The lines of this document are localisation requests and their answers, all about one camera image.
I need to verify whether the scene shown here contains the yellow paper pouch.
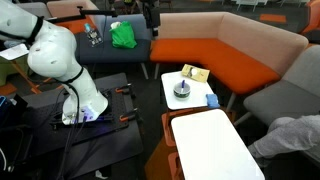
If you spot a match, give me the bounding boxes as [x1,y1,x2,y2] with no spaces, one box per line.
[181,64,210,83]

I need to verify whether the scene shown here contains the blue sponge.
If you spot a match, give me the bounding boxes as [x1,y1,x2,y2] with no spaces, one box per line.
[206,94,220,108]

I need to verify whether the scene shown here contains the dark blue armchair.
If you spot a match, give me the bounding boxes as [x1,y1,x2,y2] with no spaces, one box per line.
[74,14,153,65]

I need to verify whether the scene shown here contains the orange black clamp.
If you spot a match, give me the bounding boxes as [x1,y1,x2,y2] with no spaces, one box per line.
[115,83,132,93]
[119,108,138,122]

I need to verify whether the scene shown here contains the black camera stand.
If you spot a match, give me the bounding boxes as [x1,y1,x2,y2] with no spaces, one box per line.
[46,6,118,24]

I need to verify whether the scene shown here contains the large white table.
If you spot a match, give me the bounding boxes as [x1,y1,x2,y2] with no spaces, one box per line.
[171,109,265,180]

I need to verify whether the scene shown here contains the black mounting plate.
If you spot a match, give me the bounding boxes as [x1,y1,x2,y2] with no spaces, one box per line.
[50,88,135,134]

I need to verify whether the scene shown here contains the orange sofa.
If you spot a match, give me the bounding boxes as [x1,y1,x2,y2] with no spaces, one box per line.
[150,12,308,95]

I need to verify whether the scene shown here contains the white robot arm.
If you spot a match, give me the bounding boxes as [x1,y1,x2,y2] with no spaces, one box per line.
[0,0,108,125]

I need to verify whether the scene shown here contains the grey sofa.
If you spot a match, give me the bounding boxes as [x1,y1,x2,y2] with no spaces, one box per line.
[244,45,320,129]

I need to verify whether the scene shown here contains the seated person grey clothes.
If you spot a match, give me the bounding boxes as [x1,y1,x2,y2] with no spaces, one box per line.
[248,115,320,167]

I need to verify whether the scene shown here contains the blue marker in mug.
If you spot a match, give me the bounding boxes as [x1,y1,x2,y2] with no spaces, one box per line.
[181,80,185,93]

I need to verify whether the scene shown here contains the green bag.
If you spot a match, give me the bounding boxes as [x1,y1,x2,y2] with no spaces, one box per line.
[109,21,137,49]

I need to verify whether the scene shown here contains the small white table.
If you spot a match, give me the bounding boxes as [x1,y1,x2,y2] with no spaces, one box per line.
[161,71,213,110]

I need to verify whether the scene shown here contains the green white mug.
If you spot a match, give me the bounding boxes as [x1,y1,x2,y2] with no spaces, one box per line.
[173,82,191,99]

